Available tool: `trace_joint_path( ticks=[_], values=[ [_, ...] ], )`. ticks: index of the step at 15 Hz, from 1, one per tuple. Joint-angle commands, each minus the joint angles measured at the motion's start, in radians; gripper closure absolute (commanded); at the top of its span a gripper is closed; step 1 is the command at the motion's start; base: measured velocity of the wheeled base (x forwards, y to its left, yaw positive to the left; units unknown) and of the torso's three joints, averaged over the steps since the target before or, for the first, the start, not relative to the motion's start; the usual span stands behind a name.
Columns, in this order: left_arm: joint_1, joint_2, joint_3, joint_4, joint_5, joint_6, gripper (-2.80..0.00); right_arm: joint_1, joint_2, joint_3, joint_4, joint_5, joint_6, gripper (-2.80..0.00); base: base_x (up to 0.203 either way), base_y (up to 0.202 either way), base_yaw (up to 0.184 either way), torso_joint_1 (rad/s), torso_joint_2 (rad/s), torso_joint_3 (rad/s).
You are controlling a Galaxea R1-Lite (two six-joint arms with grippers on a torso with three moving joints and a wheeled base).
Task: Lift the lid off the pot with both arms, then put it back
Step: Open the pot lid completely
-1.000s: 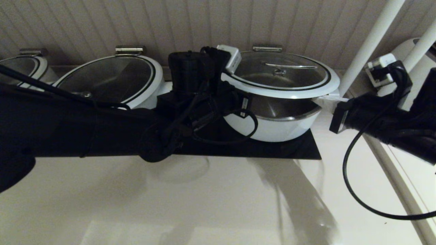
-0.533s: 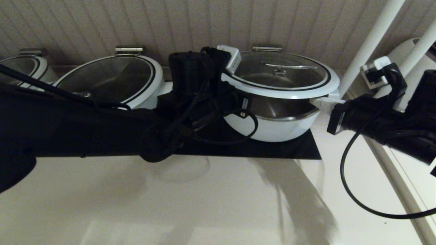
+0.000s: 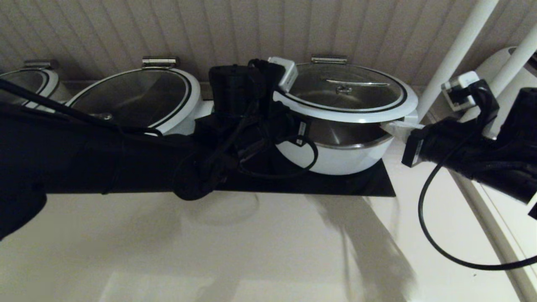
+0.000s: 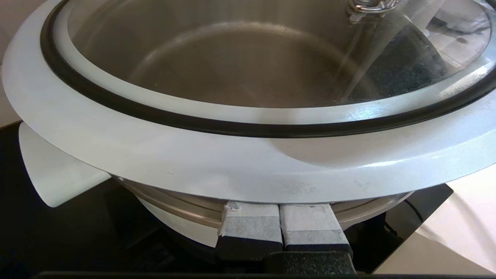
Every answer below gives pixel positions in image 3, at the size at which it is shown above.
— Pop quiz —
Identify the white lidded pot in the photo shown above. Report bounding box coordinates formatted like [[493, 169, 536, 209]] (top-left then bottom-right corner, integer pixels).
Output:
[[0, 69, 59, 110], [67, 68, 202, 135]]

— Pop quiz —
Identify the black looped left gripper cable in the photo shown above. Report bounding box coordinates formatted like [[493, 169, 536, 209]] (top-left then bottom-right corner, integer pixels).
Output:
[[238, 134, 319, 181]]

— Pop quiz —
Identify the left white lidded pot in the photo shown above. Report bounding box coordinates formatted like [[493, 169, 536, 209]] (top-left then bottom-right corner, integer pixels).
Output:
[[0, 69, 59, 110]]

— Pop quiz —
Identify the large black glass cooktop panel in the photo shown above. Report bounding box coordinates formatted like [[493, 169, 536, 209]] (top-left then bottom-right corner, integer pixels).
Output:
[[218, 101, 396, 198]]

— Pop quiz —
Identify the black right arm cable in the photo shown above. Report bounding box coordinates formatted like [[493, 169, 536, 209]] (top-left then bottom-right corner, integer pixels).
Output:
[[418, 79, 537, 271]]

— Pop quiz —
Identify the white metal pole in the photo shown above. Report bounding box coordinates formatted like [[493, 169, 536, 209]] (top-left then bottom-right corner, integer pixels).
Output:
[[482, 23, 537, 139], [415, 0, 500, 123]]

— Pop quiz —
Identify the white rounded kitchen appliance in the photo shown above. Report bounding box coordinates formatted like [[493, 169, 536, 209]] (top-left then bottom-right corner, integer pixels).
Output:
[[478, 47, 537, 139]]

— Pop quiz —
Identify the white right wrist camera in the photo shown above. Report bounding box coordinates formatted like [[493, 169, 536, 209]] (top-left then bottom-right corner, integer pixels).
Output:
[[441, 70, 481, 112]]

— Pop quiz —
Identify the glass lid with white rim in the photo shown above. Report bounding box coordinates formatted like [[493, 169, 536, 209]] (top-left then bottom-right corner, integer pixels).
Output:
[[268, 62, 419, 125]]

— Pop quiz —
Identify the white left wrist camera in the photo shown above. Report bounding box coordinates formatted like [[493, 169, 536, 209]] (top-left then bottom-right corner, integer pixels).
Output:
[[268, 57, 299, 94]]

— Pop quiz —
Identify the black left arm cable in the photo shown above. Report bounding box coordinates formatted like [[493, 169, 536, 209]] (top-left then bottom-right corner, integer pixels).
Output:
[[0, 79, 164, 137]]

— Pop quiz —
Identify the middle white lidded pot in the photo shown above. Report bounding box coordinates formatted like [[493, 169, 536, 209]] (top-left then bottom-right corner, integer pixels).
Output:
[[67, 68, 202, 135]]

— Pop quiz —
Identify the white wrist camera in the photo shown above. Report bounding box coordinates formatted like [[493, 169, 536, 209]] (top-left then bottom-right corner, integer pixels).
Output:
[[441, 70, 481, 112], [268, 57, 299, 94]]

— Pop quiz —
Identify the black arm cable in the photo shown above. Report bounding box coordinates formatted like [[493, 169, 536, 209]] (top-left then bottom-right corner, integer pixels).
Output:
[[0, 79, 164, 137], [418, 79, 537, 271]]

